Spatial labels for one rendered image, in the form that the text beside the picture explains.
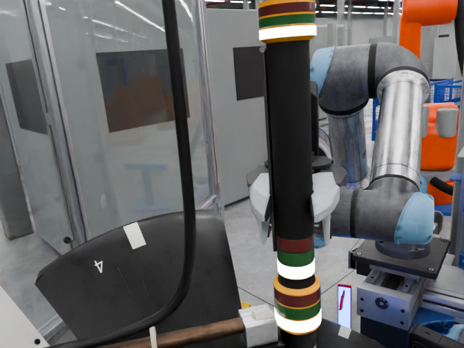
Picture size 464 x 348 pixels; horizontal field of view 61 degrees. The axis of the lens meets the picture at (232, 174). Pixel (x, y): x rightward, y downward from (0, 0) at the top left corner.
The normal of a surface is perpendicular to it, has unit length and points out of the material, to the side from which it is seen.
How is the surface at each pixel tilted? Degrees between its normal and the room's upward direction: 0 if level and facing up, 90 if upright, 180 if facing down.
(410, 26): 96
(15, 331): 50
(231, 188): 90
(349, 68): 78
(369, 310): 90
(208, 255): 36
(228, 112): 90
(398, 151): 30
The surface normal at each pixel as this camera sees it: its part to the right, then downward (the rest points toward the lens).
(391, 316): -0.58, 0.27
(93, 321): 0.11, -0.41
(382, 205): -0.34, -0.49
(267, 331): 0.22, 0.25
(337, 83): -0.37, 0.55
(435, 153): -0.34, 0.29
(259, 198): -0.69, -0.61
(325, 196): 0.43, -0.62
